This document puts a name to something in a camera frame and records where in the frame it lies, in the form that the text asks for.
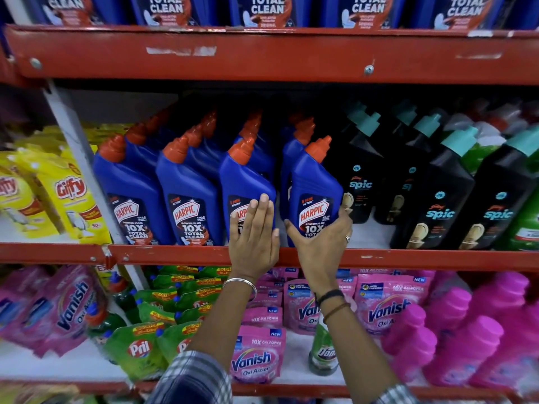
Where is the person's right hand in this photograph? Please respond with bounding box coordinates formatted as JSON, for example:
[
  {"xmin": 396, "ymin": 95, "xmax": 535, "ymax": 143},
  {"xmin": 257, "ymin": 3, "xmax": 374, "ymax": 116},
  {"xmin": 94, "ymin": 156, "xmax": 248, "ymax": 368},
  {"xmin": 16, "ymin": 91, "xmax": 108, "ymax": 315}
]
[{"xmin": 284, "ymin": 207, "xmax": 354, "ymax": 293}]

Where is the person's left hand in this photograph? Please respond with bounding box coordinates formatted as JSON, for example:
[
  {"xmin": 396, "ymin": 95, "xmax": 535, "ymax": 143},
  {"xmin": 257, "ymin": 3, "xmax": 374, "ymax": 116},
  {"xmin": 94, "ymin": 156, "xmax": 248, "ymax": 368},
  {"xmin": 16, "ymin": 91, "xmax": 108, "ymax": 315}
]
[{"xmin": 229, "ymin": 193, "xmax": 281, "ymax": 283}]

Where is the blue toilet cleaner bottle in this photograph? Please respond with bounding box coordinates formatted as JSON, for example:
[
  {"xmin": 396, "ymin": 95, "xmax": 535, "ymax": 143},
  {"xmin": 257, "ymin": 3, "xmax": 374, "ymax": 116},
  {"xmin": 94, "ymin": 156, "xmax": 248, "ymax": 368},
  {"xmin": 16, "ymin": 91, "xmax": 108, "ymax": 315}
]
[
  {"xmin": 218, "ymin": 136, "xmax": 277, "ymax": 249},
  {"xmin": 287, "ymin": 136, "xmax": 344, "ymax": 249}
]

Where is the person's right forearm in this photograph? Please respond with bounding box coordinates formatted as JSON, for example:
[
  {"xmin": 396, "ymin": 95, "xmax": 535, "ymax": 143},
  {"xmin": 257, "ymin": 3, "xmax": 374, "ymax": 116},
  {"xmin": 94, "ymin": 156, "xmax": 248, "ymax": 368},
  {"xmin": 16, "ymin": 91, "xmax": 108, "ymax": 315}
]
[{"xmin": 314, "ymin": 286, "xmax": 400, "ymax": 398}]

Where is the person's left forearm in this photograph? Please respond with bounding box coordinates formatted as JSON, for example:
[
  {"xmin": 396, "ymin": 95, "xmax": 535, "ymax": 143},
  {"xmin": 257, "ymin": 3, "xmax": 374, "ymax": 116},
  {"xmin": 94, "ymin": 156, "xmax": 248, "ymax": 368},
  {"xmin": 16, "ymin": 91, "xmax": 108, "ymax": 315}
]
[{"xmin": 187, "ymin": 278, "xmax": 258, "ymax": 366}]

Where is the silver bangle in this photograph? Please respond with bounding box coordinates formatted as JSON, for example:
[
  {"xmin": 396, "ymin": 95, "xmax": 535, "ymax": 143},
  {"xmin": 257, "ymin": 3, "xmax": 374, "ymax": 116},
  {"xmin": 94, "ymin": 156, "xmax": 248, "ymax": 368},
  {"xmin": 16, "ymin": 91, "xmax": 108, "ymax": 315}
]
[{"xmin": 222, "ymin": 277, "xmax": 258, "ymax": 300}]

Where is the red metal shelf beam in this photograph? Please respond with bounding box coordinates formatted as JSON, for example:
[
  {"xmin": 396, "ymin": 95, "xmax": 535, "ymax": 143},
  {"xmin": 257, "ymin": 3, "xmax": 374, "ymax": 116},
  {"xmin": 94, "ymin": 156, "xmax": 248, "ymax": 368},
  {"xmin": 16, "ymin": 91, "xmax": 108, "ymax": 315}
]
[
  {"xmin": 0, "ymin": 24, "xmax": 539, "ymax": 87},
  {"xmin": 0, "ymin": 242, "xmax": 539, "ymax": 273},
  {"xmin": 55, "ymin": 379, "xmax": 525, "ymax": 402}
]

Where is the black wristband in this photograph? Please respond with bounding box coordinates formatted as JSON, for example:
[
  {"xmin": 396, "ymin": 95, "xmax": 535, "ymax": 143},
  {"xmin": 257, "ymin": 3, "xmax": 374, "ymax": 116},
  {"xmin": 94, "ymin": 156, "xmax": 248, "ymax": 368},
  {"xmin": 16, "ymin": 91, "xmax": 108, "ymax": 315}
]
[{"xmin": 314, "ymin": 289, "xmax": 346, "ymax": 308}]

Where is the brown thread wristband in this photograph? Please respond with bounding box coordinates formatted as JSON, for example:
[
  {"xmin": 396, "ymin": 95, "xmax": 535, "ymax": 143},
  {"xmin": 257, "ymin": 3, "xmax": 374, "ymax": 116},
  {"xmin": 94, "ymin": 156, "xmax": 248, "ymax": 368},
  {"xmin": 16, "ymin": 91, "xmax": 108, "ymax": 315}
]
[{"xmin": 322, "ymin": 302, "xmax": 351, "ymax": 325}]

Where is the row of blue orange-capped bottles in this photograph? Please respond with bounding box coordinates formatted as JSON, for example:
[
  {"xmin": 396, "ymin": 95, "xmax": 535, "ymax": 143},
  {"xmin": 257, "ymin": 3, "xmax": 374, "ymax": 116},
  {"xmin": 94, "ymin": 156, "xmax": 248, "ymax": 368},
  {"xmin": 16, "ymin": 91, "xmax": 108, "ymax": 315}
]
[{"xmin": 93, "ymin": 109, "xmax": 316, "ymax": 247}]

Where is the stack of small pink pouches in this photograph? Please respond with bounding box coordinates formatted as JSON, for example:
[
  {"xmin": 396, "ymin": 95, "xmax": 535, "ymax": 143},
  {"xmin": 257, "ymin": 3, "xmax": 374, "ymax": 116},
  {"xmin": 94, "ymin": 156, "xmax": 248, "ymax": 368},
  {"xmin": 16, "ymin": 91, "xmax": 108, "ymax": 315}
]
[{"xmin": 229, "ymin": 267, "xmax": 436, "ymax": 384}]

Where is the clear green liquid bottle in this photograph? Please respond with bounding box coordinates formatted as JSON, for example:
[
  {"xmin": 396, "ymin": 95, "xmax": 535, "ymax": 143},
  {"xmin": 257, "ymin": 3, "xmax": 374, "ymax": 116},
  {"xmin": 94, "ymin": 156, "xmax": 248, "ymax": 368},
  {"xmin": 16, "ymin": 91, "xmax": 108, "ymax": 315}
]
[{"xmin": 309, "ymin": 311, "xmax": 339, "ymax": 377}]

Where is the row of black teal-capped bottles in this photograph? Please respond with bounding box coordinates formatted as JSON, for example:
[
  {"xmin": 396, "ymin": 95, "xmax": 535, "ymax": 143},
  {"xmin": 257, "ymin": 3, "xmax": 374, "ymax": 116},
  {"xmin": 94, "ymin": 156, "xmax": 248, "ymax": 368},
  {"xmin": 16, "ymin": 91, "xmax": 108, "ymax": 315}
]
[{"xmin": 324, "ymin": 101, "xmax": 539, "ymax": 251}]

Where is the pile of green dishwash pouches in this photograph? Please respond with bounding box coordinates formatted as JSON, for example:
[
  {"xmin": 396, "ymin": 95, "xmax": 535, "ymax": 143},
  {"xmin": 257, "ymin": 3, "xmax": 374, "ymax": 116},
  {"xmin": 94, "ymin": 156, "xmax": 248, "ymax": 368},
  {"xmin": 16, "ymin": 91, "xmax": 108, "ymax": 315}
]
[{"xmin": 103, "ymin": 265, "xmax": 232, "ymax": 381}]

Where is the plaid shirt left sleeve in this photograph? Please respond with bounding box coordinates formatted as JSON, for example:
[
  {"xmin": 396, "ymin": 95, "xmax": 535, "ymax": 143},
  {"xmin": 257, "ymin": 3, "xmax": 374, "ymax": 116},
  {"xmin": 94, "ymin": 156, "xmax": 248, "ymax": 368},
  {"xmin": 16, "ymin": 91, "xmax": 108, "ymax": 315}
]
[{"xmin": 145, "ymin": 350, "xmax": 233, "ymax": 404}]

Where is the plaid shirt sleeve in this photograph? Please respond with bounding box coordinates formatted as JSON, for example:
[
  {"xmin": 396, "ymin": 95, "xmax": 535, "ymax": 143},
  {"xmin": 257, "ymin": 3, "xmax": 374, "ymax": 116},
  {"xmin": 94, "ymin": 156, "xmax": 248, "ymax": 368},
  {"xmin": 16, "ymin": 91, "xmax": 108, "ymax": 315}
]
[
  {"xmin": 371, "ymin": 384, "xmax": 418, "ymax": 404},
  {"xmin": 145, "ymin": 350, "xmax": 233, "ymax": 404}
]

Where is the dark green dishwash bottle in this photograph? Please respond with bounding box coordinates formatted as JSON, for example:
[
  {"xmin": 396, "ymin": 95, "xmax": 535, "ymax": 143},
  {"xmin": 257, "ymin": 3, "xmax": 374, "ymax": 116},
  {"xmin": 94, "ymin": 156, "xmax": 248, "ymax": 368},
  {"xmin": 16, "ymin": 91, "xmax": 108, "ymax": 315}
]
[{"xmin": 86, "ymin": 305, "xmax": 127, "ymax": 347}]

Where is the pile of yellow dishwash pouches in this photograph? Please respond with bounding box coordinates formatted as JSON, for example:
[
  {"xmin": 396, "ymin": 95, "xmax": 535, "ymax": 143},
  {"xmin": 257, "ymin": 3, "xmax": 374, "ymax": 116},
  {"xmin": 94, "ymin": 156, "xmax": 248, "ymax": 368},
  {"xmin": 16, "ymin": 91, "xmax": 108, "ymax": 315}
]
[{"xmin": 0, "ymin": 124, "xmax": 131, "ymax": 245}]

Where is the grey metal shelf upright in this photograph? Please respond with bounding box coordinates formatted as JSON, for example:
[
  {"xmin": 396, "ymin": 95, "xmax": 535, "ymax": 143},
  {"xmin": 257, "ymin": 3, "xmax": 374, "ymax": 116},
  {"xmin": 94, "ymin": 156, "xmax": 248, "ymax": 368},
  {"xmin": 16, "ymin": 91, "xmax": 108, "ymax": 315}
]
[{"xmin": 43, "ymin": 82, "xmax": 150, "ymax": 291}]

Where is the large pink detergent pouch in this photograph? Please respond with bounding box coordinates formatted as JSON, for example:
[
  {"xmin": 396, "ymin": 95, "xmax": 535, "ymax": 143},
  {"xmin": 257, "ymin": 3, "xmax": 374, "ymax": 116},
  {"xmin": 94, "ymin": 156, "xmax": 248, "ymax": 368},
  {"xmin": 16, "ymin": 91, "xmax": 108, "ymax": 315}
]
[
  {"xmin": 0, "ymin": 267, "xmax": 51, "ymax": 345},
  {"xmin": 33, "ymin": 266, "xmax": 98, "ymax": 358}
]

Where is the plaid shirt right sleeve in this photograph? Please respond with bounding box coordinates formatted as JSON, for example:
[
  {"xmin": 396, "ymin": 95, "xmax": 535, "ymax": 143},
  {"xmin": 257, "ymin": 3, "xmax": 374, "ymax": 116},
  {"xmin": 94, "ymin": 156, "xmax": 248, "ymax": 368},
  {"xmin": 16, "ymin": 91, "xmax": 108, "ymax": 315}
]
[{"xmin": 371, "ymin": 384, "xmax": 418, "ymax": 404}]

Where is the row of large blue bottles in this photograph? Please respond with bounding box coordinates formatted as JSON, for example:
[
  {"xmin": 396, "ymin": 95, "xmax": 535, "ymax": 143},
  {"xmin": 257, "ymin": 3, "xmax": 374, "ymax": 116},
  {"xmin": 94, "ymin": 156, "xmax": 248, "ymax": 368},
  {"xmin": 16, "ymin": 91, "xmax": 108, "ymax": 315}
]
[{"xmin": 25, "ymin": 0, "xmax": 539, "ymax": 30}]

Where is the group of pink plastic bottles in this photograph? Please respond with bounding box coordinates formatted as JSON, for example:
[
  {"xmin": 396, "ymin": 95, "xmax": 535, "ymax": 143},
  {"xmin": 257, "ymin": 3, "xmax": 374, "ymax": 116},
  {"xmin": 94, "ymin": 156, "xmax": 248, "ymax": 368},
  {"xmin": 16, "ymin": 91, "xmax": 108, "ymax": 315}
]
[{"xmin": 381, "ymin": 271, "xmax": 539, "ymax": 389}]

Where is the group of green cleaner bottles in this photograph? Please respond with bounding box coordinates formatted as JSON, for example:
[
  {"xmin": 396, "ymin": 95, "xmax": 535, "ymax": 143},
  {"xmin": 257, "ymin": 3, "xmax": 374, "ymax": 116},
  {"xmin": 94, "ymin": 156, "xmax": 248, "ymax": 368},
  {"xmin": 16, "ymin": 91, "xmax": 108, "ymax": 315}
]
[{"xmin": 442, "ymin": 101, "xmax": 539, "ymax": 251}]

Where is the yellow packet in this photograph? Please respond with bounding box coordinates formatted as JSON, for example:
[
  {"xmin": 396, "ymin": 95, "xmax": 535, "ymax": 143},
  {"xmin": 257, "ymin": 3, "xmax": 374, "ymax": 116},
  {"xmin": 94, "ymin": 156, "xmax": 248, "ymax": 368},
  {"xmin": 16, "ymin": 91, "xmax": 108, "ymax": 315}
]
[{"xmin": 0, "ymin": 382, "xmax": 97, "ymax": 404}]

